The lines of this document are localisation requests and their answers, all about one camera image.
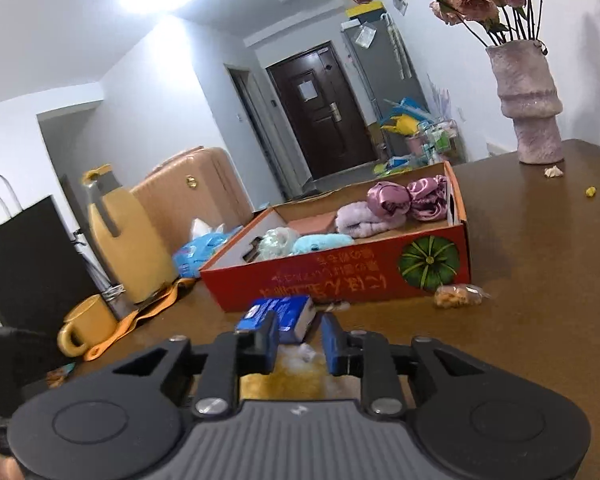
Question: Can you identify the yellow thermos jug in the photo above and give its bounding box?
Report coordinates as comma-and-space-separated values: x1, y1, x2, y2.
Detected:
82, 164, 178, 305

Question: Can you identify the pile of colourful toys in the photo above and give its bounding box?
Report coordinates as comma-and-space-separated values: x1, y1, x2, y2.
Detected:
372, 97, 461, 176

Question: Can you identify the grey refrigerator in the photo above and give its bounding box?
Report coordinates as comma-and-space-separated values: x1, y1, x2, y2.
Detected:
341, 12, 428, 126

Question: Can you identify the pink fuzzy cloth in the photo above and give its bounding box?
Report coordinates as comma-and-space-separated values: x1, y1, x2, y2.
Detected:
336, 201, 408, 238

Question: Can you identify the yellow and white plush toy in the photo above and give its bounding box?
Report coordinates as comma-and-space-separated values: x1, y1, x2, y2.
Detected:
241, 342, 363, 403

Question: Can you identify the dark side doorway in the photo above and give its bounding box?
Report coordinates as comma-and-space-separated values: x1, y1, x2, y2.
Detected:
224, 65, 281, 196

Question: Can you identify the dried pink flower bouquet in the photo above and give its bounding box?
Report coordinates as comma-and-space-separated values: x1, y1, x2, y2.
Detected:
347, 0, 577, 46

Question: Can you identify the blue wet wipes pack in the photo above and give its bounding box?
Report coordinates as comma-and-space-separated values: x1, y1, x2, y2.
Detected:
172, 219, 243, 279

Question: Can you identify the yellow mug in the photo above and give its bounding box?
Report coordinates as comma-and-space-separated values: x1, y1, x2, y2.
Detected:
57, 294, 118, 357

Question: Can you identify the small orange snack packet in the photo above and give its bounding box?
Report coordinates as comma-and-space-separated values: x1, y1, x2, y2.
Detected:
434, 284, 491, 309

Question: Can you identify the black paper bag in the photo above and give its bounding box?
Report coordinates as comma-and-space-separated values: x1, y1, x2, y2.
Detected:
0, 174, 103, 331

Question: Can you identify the dark brown entrance door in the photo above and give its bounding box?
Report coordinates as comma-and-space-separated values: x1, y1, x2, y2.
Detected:
266, 42, 376, 181

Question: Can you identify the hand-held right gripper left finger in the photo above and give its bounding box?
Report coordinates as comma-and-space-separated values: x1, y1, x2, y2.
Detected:
111, 310, 281, 418

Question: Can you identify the pink textured vase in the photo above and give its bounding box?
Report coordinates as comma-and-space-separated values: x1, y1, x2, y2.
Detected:
485, 40, 565, 166

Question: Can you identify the person's left hand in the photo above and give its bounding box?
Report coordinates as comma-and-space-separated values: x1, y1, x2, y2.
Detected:
0, 452, 28, 480

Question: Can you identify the red cardboard box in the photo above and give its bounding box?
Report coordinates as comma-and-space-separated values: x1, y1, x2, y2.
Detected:
200, 161, 472, 313

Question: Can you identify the blue tissue packet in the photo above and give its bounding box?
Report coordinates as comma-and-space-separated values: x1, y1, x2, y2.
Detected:
236, 296, 317, 345

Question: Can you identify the peach hard-shell suitcase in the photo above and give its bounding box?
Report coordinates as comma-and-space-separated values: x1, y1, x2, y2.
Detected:
130, 146, 253, 241

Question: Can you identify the pink satin scrunchie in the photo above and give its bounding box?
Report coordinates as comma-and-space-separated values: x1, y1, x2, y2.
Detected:
367, 182, 411, 220
407, 175, 448, 222

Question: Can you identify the small crumpled wrapper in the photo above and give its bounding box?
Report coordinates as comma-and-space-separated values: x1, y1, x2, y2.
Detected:
46, 362, 76, 389

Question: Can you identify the light blue plush toy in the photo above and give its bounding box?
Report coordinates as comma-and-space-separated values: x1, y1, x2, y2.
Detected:
292, 232, 355, 256

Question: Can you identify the yellow box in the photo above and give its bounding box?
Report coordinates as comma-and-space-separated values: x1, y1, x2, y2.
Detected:
346, 1, 383, 22

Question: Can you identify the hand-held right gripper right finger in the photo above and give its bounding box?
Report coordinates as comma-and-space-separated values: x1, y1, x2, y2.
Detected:
321, 312, 486, 420

